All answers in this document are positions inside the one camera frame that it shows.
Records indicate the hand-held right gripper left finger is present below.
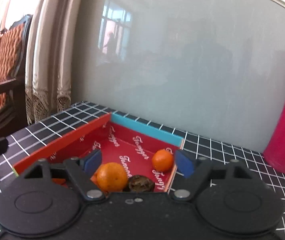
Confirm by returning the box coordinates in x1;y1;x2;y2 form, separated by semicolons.
23;149;107;202

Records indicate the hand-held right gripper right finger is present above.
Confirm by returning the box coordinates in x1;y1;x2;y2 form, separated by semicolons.
172;149;254;202

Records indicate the orange tangerine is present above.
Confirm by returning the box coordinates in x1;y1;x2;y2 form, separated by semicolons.
152;149;174;172
96;162;128;192

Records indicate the orange carrot piece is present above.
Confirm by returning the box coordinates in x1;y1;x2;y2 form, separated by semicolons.
51;178;67;187

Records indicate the colourful cardboard box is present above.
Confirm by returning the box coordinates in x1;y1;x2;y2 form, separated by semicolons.
13;112;185;195

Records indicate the dark mangosteen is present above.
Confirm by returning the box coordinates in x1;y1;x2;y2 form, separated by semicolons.
128;175;155;193

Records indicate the dark wooden striped chair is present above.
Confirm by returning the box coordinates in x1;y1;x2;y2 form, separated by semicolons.
0;14;33;140

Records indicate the beige curtain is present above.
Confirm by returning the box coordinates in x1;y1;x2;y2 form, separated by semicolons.
0;0;85;124

